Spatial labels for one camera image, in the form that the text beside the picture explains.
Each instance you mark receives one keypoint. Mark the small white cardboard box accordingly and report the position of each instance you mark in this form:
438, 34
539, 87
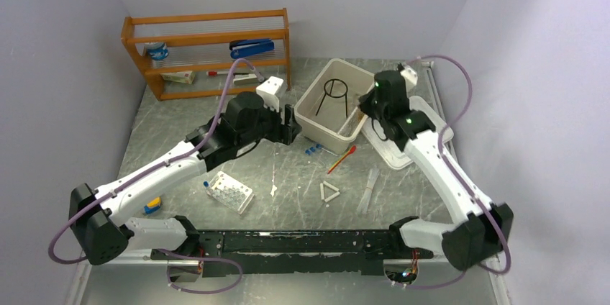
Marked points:
184, 77

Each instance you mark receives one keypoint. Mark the red capped marker pen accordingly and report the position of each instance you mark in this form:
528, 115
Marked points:
217, 72

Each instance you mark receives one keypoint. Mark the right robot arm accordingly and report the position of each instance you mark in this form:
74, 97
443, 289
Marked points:
479, 228

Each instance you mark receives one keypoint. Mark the white test tube rack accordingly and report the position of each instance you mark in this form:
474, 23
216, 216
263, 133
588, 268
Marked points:
230, 192

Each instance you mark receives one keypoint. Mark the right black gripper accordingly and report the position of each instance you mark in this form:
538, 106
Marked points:
364, 104

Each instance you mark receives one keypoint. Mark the blue capped small tubes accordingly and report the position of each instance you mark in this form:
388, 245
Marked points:
314, 149

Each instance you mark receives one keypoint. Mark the beige whiteboard eraser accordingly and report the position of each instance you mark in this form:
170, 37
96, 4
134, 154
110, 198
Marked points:
246, 79

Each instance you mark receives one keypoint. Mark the beige plastic bin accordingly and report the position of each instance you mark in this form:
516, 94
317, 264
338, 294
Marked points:
323, 128

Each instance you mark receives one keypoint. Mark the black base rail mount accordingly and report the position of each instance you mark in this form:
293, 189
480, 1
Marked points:
230, 252

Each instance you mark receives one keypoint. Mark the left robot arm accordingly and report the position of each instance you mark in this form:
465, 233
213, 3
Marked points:
103, 219

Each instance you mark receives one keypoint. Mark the red plastic spatula spoon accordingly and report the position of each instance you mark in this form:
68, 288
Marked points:
350, 151

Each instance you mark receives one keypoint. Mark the blue stapler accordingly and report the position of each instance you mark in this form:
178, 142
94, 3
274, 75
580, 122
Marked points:
250, 47

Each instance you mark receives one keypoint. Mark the clear plastic pipettes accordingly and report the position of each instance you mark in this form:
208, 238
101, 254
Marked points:
365, 200

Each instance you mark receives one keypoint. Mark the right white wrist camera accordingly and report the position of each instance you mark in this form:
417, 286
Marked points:
410, 76

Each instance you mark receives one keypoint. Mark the metal crucible tongs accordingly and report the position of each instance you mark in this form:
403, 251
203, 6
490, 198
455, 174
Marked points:
347, 128

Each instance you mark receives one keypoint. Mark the white clay triangle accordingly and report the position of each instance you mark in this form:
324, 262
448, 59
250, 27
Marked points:
328, 192

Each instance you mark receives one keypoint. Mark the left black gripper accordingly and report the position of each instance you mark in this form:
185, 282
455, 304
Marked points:
285, 133

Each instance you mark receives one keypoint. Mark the orange wooden shelf rack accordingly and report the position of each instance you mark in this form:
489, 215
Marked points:
200, 42

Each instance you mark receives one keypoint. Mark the white plastic bin lid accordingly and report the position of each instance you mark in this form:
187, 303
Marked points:
395, 150

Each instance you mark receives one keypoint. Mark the yellow blue small block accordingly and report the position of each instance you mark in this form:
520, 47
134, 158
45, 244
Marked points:
153, 205

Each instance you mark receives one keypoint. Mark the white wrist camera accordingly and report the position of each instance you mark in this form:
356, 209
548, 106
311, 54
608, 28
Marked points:
271, 91
410, 76

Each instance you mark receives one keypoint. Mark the blue white tape roll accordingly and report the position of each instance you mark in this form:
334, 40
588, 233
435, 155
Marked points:
156, 50

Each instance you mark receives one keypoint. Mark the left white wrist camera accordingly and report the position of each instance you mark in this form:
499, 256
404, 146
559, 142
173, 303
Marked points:
271, 91

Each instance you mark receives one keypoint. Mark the black wire tripod stand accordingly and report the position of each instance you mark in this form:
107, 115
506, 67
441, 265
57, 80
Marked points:
328, 89

